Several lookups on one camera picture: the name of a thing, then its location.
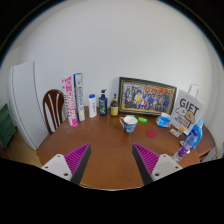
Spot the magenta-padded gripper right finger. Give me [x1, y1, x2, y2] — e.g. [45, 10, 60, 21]
[132, 143, 184, 186]

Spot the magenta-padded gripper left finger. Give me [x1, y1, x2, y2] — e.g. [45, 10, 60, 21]
[40, 143, 92, 186]

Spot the clear purple-capped water bottle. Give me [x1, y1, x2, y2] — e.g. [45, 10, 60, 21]
[172, 129, 199, 163]

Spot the flat round red coaster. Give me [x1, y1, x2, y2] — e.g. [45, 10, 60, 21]
[146, 129, 158, 139]

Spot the blue patterned mug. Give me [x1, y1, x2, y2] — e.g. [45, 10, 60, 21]
[119, 115, 139, 135]

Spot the blue tissue pack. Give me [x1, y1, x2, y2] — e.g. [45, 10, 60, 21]
[155, 112, 172, 129]

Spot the white blue-capped lotion bottle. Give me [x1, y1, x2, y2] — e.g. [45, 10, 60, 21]
[88, 93, 98, 119]

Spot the brown wooden chair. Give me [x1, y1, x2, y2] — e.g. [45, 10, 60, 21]
[42, 88, 68, 134]

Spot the pink tall box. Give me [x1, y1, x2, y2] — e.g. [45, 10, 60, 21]
[61, 75, 79, 128]

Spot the blue detergent bottle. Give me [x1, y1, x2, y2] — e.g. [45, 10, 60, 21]
[191, 118, 205, 149]

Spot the dark blue pump bottle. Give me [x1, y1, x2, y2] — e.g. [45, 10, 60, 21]
[98, 88, 109, 117]

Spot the amber pump bottle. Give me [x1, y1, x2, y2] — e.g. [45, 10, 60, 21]
[110, 93, 120, 117]

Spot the white paper gift bag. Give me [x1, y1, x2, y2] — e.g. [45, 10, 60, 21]
[169, 83, 205, 136]

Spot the framed group photo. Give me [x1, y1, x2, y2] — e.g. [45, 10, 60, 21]
[118, 76, 178, 117]

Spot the white refrigerator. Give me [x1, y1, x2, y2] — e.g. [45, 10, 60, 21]
[8, 60, 49, 150]

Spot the green plastic crate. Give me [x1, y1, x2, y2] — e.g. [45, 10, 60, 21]
[0, 103, 16, 149]

